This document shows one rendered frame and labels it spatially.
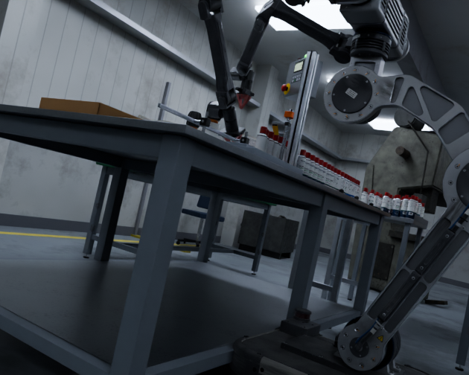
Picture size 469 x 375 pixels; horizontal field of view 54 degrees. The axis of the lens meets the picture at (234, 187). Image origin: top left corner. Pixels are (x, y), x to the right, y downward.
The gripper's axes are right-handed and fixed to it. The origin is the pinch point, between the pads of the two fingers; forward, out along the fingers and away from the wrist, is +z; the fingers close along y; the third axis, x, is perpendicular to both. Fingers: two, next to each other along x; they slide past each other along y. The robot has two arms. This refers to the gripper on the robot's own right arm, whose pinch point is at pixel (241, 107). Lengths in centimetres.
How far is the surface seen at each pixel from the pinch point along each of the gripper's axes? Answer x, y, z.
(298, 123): 35.3, 1.6, 5.6
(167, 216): 61, 118, 56
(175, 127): 61, 122, 35
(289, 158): 34.7, 1.7, 22.8
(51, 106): 10, 118, 33
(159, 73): -288, -243, -92
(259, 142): 20.7, 9.7, 18.6
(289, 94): 24.2, -4.0, -10.3
